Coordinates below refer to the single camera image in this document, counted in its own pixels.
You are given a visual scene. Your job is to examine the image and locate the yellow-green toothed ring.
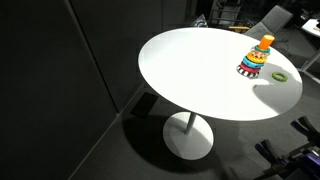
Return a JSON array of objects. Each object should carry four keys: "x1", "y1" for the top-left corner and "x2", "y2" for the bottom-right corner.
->
[{"x1": 271, "y1": 71, "x2": 289, "y2": 83}]

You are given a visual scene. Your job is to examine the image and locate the black floor plate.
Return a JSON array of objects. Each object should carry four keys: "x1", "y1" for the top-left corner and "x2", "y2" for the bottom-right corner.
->
[{"x1": 131, "y1": 92, "x2": 158, "y2": 118}]

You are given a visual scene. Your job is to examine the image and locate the white table pedestal base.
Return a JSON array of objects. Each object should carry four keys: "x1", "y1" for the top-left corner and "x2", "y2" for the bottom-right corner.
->
[{"x1": 163, "y1": 112, "x2": 214, "y2": 160}]

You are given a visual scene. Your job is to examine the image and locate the black and white base ring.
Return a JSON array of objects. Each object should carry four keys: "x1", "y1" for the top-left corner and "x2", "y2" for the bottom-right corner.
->
[{"x1": 236, "y1": 64, "x2": 260, "y2": 79}]

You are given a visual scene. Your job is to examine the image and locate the red ring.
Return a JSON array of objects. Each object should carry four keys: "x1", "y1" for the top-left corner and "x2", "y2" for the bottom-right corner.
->
[{"x1": 239, "y1": 61, "x2": 262, "y2": 74}]

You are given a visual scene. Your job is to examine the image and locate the blue ring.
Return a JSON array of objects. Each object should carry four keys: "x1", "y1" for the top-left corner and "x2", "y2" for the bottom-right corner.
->
[{"x1": 242, "y1": 56, "x2": 265, "y2": 69}]

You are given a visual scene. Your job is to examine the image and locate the orange-yellow ring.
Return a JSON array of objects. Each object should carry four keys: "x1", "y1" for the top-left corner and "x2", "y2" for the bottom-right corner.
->
[{"x1": 246, "y1": 51, "x2": 269, "y2": 65}]

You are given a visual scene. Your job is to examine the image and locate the green top ring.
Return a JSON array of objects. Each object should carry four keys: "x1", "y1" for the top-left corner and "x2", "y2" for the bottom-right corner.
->
[{"x1": 253, "y1": 45, "x2": 272, "y2": 55}]

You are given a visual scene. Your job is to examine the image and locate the orange ring stacker stand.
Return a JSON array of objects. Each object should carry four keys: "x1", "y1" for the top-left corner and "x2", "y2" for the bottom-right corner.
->
[{"x1": 258, "y1": 35, "x2": 275, "y2": 50}]

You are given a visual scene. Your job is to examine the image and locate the black clamp handles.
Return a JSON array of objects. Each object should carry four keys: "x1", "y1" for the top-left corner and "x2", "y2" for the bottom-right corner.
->
[{"x1": 254, "y1": 116, "x2": 320, "y2": 180}]

